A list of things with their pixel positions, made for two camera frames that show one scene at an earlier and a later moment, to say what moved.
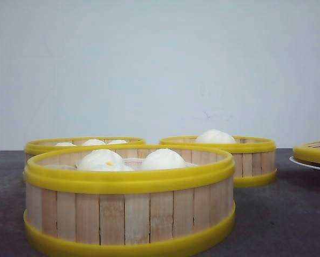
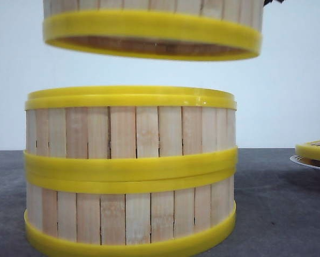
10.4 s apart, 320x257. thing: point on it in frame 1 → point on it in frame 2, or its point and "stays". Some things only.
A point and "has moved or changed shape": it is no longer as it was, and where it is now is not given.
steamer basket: (254, 158) → (154, 30)
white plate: (308, 166) stays
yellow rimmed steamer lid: (318, 152) stays
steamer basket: (36, 145) has moved or changed shape
